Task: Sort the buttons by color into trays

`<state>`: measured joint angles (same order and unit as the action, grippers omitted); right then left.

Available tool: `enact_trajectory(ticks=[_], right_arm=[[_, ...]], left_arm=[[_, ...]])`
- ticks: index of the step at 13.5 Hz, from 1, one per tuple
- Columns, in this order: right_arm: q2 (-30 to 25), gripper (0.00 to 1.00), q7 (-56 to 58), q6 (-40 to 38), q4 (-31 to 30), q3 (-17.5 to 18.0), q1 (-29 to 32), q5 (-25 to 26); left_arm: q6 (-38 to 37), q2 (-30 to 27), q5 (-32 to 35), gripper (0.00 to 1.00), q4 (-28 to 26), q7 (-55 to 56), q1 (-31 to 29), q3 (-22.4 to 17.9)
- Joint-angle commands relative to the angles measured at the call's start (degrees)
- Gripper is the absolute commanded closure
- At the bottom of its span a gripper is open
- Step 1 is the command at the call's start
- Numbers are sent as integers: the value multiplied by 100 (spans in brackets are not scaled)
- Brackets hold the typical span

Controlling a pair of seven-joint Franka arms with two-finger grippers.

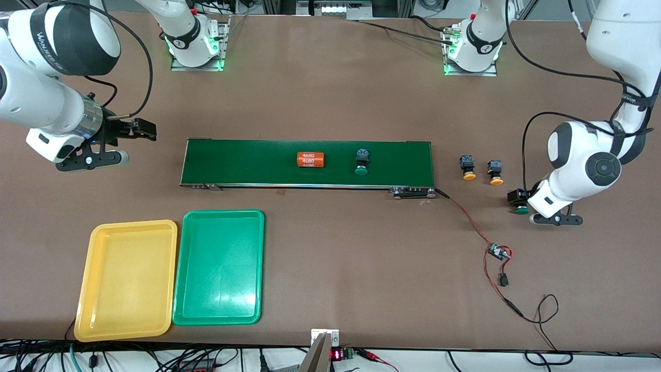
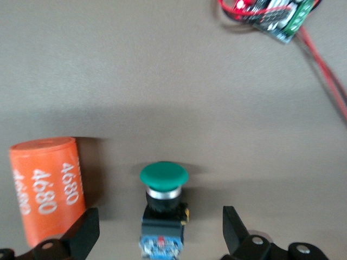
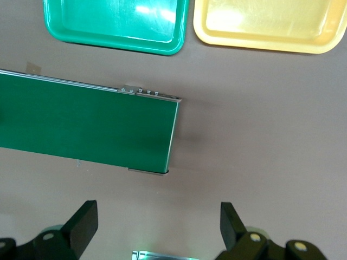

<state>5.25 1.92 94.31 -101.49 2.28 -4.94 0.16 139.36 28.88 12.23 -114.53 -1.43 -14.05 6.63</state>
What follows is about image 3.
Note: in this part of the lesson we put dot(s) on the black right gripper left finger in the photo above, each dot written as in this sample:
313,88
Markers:
76,235

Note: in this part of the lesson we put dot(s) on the green plastic tray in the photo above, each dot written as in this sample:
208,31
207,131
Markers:
108,16

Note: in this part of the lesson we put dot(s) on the yellow plastic tray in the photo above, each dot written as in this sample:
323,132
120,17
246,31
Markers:
271,19

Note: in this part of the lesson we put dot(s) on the green conveyor belt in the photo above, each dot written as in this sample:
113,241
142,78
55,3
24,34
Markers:
81,122

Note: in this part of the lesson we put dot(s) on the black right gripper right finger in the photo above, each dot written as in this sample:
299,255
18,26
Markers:
236,238

